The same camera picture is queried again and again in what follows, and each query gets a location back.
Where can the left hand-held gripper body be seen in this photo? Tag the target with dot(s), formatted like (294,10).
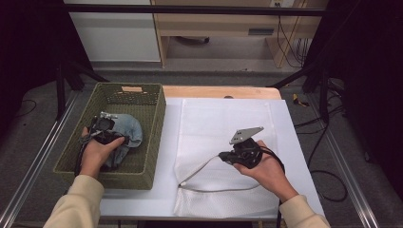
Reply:
(103,125)

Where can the white board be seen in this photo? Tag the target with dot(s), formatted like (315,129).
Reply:
(142,202)

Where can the light wooden desk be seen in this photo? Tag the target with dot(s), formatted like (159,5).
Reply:
(221,25)

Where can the black horizontal bar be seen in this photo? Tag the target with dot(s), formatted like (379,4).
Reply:
(190,10)

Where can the person's left hand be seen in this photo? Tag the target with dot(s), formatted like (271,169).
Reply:
(93,155)

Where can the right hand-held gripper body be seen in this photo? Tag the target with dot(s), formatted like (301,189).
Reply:
(245,134)

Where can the light blue denim garment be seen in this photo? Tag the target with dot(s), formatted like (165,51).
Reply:
(130,126)

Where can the black curtain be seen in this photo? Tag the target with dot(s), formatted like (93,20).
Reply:
(25,47)
(374,63)

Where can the black metal stand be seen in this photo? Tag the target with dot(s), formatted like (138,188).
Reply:
(60,88)
(323,95)

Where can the person's right hand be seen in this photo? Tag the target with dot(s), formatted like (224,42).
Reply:
(269,174)

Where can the white mesh laundry bag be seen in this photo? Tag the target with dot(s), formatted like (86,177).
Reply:
(206,126)

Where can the white cabinet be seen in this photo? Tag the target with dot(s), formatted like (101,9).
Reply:
(117,38)

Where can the green woven basket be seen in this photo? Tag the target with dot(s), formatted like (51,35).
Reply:
(126,180)

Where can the yellow and black tool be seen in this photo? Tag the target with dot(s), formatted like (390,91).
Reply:
(297,99)

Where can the aluminium floor rail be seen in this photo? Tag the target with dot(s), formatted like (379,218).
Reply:
(361,202)
(34,164)

